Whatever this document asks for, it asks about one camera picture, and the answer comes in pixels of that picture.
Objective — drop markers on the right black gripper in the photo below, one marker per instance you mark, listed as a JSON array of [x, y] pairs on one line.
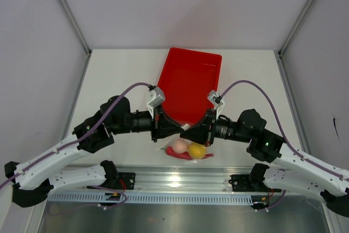
[[201, 132]]

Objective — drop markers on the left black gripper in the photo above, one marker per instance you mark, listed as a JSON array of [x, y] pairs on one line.
[[162, 126]]

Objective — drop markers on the yellow bell pepper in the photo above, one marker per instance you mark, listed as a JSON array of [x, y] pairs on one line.
[[196, 151]]

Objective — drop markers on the clear zip top bag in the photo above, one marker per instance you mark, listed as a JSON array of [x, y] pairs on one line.
[[168, 142]]

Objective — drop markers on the pale egg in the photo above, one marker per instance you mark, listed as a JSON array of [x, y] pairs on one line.
[[180, 146]]

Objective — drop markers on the red chili pepper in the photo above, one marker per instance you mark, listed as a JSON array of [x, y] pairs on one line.
[[169, 151]]

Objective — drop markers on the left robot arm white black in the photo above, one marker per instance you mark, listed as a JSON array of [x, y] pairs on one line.
[[36, 179]]

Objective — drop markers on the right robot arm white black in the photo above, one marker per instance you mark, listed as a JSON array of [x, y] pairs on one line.
[[279, 166]]

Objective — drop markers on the red plastic tray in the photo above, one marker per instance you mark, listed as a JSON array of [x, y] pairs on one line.
[[186, 79]]

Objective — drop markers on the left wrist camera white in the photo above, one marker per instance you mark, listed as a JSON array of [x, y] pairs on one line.
[[154, 98]]

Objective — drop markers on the aluminium mounting rail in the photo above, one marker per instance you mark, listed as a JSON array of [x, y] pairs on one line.
[[182, 180]]

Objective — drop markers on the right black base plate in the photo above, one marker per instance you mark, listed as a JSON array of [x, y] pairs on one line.
[[245, 182]]

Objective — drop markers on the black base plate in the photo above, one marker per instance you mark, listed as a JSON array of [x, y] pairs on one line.
[[245, 182], [126, 181]]

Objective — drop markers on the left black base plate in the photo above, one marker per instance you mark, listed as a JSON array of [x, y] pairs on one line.
[[126, 181]]

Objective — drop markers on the slotted cable duct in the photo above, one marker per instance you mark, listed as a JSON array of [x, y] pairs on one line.
[[158, 198]]

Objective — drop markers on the right aluminium frame post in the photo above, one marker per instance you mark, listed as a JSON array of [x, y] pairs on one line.
[[296, 26]]

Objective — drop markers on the aluminium frame post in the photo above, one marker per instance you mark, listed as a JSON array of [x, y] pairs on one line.
[[70, 17], [296, 26]]

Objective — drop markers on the left aluminium frame post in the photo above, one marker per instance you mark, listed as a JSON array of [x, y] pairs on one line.
[[70, 17]]

